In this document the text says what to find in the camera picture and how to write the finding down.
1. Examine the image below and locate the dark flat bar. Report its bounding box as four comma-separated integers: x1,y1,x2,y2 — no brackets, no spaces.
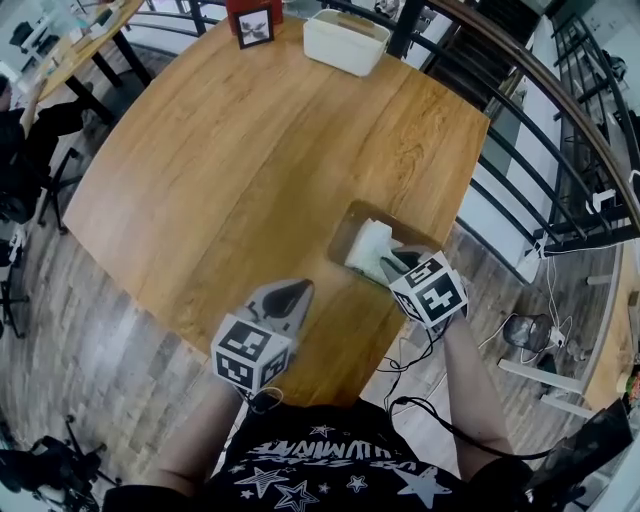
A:
529,398,634,502

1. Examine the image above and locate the black office chair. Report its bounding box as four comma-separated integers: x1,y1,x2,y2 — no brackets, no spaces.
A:
0,414,122,507
37,147,84,236

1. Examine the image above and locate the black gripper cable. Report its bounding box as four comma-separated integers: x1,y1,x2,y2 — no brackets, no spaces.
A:
244,387,284,417
376,319,552,462

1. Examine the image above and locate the black mesh wastebasket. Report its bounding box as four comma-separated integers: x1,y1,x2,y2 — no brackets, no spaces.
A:
502,313,551,349

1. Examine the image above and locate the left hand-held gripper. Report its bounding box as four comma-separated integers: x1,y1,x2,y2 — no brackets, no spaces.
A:
210,279,315,397

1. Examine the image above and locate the white rectangular basket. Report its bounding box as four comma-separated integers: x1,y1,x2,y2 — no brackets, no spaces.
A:
302,8,392,78

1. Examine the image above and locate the black picture frame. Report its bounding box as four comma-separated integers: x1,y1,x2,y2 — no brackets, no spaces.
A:
233,5,276,51

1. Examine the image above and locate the red book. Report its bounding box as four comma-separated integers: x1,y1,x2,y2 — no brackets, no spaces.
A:
225,0,284,36

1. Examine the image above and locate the transparent brown tissue box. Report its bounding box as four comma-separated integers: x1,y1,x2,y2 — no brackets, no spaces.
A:
326,199,442,292

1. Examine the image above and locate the white floor cable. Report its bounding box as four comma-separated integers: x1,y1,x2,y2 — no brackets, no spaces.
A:
477,249,572,362

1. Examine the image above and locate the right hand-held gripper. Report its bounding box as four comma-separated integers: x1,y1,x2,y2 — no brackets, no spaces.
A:
378,245,470,330

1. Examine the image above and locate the person's right forearm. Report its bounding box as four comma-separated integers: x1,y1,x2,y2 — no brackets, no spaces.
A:
442,317,514,456

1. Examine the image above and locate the black railing with wooden handrail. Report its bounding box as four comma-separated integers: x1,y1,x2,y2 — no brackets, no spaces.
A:
319,0,640,257

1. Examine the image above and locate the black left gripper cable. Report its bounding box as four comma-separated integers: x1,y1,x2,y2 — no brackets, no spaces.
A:
244,387,284,417

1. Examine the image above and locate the person's left forearm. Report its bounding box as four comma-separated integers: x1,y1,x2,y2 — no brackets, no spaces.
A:
157,382,247,496

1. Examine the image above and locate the wooden table with black legs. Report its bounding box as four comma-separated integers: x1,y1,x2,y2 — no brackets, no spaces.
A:
35,0,152,127

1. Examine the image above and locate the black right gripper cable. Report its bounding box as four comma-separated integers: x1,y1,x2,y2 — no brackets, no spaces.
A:
376,319,552,462

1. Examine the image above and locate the person's black star-print shirt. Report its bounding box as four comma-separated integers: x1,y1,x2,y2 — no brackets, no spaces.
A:
102,399,532,512

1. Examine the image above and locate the wooden table with white legs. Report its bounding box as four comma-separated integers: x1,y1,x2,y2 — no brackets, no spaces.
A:
62,9,492,409

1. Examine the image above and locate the white tissue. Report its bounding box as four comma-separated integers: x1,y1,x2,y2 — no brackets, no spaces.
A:
344,216,402,277

